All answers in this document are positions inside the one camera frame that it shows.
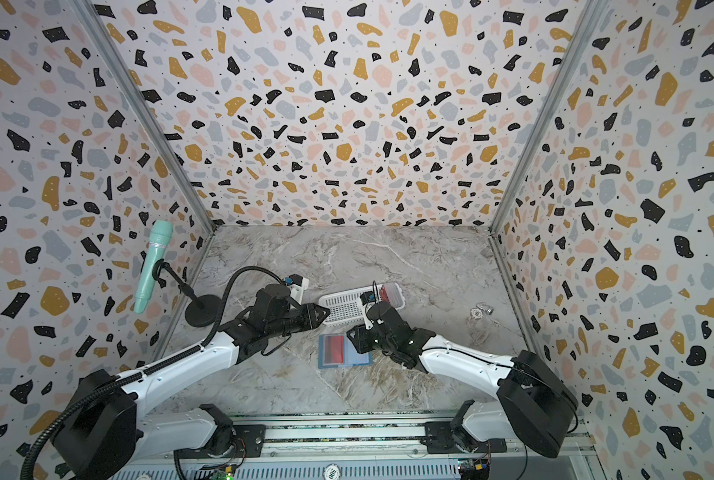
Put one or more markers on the stack of red cards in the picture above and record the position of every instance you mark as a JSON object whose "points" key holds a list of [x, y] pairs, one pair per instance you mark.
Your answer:
{"points": [[392, 293]]}

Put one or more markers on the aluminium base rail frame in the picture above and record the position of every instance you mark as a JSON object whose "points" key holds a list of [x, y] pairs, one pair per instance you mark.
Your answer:
{"points": [[395, 445]]}

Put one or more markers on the small silver metal object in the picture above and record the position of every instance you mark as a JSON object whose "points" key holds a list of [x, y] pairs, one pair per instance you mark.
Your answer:
{"points": [[481, 310]]}

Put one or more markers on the mint green microphone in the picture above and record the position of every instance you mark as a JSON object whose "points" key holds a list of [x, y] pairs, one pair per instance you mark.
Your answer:
{"points": [[159, 239]]}

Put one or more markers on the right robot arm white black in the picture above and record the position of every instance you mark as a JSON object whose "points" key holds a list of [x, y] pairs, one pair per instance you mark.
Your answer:
{"points": [[535, 406]]}

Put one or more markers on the red VIP credit card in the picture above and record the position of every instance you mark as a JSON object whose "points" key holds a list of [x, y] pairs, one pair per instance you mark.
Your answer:
{"points": [[332, 351]]}

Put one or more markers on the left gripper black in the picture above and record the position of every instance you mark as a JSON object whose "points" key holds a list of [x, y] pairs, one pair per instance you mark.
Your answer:
{"points": [[313, 315]]}

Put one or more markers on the black microphone stand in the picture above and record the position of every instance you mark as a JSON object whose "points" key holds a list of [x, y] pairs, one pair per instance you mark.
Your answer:
{"points": [[202, 310]]}

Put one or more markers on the white plastic mesh basket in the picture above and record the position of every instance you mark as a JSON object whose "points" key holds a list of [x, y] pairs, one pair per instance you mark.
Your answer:
{"points": [[345, 306]]}

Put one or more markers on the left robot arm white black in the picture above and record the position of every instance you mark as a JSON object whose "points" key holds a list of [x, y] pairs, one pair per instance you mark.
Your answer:
{"points": [[110, 422]]}

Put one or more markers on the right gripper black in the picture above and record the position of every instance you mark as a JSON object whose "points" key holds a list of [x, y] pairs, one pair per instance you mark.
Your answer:
{"points": [[371, 335]]}

